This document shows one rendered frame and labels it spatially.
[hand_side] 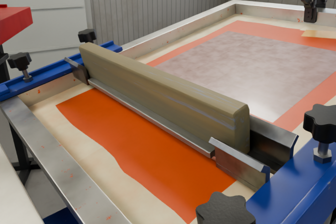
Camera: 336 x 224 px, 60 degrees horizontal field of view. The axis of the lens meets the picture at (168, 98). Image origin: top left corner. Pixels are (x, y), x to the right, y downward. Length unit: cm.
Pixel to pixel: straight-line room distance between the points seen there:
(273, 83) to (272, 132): 25
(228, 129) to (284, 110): 19
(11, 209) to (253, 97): 41
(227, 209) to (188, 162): 20
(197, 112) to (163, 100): 7
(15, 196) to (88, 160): 16
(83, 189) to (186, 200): 13
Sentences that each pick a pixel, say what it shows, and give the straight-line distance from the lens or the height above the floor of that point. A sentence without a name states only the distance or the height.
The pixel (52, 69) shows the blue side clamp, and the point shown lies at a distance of 73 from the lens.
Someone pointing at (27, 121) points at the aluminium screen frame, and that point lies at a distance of 57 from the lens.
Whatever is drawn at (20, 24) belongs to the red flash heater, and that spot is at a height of 105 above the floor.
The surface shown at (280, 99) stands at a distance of 55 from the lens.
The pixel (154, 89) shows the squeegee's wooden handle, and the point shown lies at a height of 113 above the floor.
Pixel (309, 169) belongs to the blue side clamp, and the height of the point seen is 110.
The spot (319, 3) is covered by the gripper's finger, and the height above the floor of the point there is 121.
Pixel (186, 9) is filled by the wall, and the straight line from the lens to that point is 422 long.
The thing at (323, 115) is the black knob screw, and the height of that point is 116.
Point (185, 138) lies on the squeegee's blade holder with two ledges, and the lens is 40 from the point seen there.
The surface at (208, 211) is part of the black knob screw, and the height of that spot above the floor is 113.
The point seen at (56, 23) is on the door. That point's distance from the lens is 359.
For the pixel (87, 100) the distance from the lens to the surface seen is 64.
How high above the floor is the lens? 129
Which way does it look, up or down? 24 degrees down
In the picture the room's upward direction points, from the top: straight up
